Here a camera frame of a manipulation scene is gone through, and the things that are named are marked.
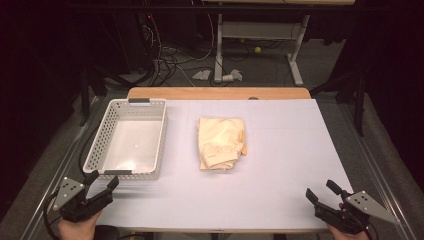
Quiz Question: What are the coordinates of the white desk frame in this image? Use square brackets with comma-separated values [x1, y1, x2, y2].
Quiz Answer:
[213, 13, 311, 86]

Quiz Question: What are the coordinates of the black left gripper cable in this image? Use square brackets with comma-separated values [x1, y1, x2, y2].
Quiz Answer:
[43, 191, 64, 240]

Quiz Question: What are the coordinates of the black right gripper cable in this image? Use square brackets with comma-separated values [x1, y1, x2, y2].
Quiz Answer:
[364, 221, 380, 240]

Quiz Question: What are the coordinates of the cream cloth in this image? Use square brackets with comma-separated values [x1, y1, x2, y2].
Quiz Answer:
[196, 116, 248, 172]

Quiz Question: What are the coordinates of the person's right hand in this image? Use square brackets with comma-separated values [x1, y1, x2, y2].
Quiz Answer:
[326, 223, 371, 240]

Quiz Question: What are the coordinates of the crumpled white paper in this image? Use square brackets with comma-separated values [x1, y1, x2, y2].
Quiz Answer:
[192, 69, 212, 81]

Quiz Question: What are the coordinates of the white table mat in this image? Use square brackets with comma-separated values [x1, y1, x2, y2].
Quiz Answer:
[95, 98, 354, 233]

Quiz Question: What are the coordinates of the person's left hand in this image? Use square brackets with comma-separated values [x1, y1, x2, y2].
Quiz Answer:
[57, 210, 103, 240]

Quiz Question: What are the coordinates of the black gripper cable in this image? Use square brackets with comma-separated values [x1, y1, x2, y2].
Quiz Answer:
[364, 221, 380, 240]
[43, 191, 64, 240]

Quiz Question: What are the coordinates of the white perforated plastic basket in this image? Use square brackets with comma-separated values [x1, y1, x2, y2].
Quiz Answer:
[82, 97, 168, 181]

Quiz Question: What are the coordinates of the tangle of floor cables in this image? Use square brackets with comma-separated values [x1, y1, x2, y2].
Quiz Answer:
[139, 13, 218, 88]

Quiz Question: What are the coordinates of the black stand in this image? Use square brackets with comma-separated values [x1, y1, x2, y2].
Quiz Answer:
[309, 66, 369, 138]
[78, 63, 108, 128]

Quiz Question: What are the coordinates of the metal floor rail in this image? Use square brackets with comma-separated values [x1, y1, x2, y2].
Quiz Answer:
[338, 101, 416, 240]
[19, 96, 105, 240]

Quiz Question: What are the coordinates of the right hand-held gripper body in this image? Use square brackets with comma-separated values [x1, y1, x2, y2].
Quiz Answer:
[314, 190, 400, 235]

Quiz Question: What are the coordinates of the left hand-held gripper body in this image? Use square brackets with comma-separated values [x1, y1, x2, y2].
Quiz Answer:
[53, 176, 114, 223]

